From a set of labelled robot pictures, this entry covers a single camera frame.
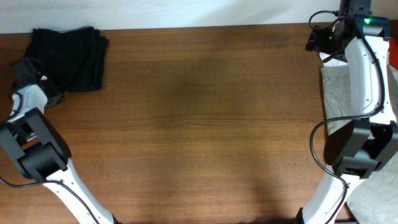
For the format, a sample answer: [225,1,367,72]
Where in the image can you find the black shorts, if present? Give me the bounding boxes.
[25,27,109,93]

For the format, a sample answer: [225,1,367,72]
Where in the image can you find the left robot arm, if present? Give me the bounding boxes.
[1,57,117,223]

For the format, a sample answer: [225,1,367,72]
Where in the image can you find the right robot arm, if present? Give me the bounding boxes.
[295,15,397,223]

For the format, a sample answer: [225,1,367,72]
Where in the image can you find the white cloth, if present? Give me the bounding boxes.
[319,52,348,67]

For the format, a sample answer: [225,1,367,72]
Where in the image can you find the red cloth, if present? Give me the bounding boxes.
[389,20,398,70]

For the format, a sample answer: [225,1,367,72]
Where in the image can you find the grey khaki shorts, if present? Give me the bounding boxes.
[321,66,397,224]

